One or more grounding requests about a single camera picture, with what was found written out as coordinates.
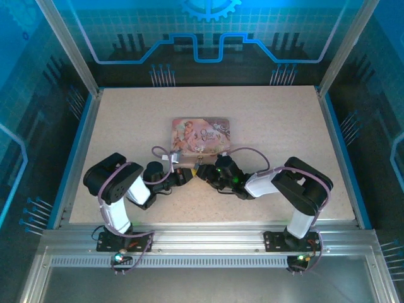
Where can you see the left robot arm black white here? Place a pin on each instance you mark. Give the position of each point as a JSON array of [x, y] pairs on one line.
[[110, 176]]

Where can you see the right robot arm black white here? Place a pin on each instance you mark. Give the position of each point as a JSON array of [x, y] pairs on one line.
[[303, 186]]

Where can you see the decorated tin box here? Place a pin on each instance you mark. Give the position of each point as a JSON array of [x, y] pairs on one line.
[[202, 135]]

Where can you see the slotted aluminium strip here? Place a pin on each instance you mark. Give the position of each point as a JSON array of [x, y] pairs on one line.
[[205, 261]]

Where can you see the small circuit board with LED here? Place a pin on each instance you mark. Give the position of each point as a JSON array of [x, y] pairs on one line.
[[298, 262], [121, 260]]

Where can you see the blue table edge trim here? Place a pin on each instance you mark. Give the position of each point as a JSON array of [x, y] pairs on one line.
[[71, 161], [348, 161]]

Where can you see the grey metal sheet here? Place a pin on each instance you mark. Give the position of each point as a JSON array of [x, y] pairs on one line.
[[205, 285]]

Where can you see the printed panel with gear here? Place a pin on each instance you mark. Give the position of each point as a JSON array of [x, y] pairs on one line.
[[205, 31]]

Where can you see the printed blue side panel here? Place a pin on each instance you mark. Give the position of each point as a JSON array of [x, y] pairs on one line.
[[28, 110], [375, 110]]

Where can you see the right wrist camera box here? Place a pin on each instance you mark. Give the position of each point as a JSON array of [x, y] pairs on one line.
[[224, 164]]

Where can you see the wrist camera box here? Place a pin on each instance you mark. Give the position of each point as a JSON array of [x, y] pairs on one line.
[[224, 164], [176, 158]]

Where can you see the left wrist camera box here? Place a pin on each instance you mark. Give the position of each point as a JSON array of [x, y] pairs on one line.
[[176, 158]]

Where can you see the long aluminium frame rail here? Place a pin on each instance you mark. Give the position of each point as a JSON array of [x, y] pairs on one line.
[[205, 236]]

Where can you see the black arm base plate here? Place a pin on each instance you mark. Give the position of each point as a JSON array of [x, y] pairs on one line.
[[107, 241], [274, 241]]

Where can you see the aluminium side rail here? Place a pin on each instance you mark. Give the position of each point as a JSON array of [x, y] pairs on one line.
[[337, 158], [80, 158]]

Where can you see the aluminium frame post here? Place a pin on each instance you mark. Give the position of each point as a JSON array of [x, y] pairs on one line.
[[345, 47], [67, 47]]

